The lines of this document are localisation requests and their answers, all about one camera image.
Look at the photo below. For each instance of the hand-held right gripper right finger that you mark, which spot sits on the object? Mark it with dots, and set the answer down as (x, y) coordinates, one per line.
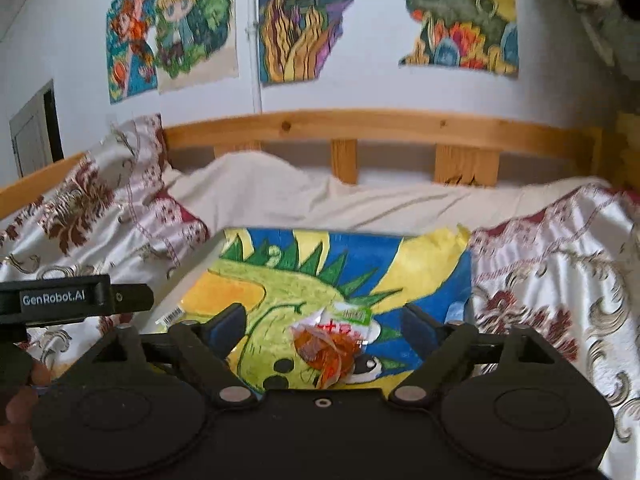
(417, 324)

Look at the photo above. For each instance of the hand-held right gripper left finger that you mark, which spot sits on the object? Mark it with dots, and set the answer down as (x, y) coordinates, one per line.
(231, 321)

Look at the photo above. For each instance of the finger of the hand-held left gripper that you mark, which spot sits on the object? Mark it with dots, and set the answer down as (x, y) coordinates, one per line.
(131, 297)

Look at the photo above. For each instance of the white green-topped snack packet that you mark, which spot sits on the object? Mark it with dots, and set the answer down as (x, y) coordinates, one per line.
(350, 322)

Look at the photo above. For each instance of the painted dinosaur tray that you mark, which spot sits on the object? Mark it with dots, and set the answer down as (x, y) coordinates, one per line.
(300, 270)

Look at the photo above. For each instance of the orange clear snack packet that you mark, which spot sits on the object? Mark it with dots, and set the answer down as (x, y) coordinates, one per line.
(325, 355)

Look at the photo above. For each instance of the person's left hand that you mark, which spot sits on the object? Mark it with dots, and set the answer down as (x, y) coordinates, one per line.
(17, 420)

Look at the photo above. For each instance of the floral satin blanket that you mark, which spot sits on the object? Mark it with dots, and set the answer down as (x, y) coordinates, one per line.
(75, 210)

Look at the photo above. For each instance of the white bed sheet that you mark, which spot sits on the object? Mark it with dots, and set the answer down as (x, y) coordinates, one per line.
(325, 200)

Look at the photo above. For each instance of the grey door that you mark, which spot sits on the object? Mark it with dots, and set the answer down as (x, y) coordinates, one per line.
(32, 132)

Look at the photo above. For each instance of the dark patterned cloth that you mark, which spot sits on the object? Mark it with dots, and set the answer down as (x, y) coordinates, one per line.
(600, 5)

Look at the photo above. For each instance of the wooden bed rail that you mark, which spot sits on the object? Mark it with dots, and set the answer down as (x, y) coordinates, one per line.
(350, 125)

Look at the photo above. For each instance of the white wall conduit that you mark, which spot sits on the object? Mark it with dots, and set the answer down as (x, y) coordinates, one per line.
(256, 101)

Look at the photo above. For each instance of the red-haired character wall poster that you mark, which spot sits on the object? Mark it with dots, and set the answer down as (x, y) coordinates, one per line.
(127, 35)

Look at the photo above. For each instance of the blond character wall poster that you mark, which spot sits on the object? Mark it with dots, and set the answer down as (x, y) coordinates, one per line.
(195, 20)

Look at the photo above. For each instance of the purple orange swirl wall poster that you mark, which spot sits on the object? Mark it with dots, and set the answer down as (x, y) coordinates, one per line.
(300, 25)

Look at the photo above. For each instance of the yellow green landscape wall poster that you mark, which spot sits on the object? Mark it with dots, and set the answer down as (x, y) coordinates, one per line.
(465, 10)

